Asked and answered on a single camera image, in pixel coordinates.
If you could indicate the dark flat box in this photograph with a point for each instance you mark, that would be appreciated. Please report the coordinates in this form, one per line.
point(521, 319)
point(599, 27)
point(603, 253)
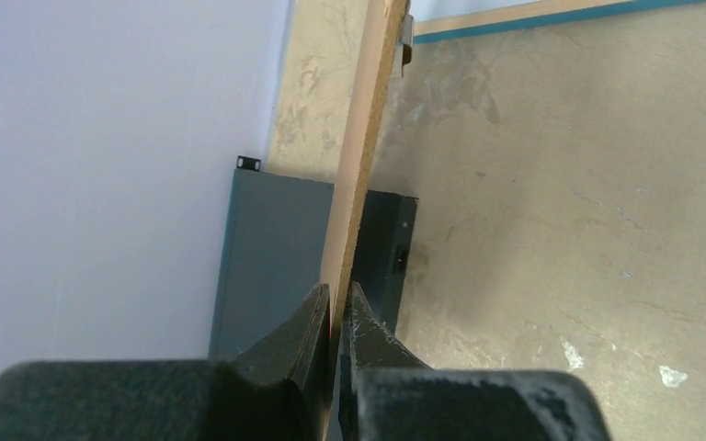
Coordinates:
point(273, 246)

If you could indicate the hot air balloon photo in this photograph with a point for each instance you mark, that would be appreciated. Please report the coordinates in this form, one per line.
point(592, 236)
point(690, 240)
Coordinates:
point(426, 10)

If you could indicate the brown cardboard backing board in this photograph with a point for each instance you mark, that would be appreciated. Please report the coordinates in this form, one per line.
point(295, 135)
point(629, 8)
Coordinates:
point(382, 29)

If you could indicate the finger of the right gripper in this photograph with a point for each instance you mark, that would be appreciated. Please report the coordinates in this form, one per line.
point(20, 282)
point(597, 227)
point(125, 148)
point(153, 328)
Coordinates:
point(406, 40)

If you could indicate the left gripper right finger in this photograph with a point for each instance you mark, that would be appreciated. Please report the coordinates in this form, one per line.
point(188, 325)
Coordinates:
point(388, 393)

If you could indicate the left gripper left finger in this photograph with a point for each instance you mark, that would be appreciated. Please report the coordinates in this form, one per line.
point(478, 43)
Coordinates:
point(275, 390)

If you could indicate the blue wooden picture frame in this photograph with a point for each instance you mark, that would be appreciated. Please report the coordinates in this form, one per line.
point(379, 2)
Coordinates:
point(530, 15)

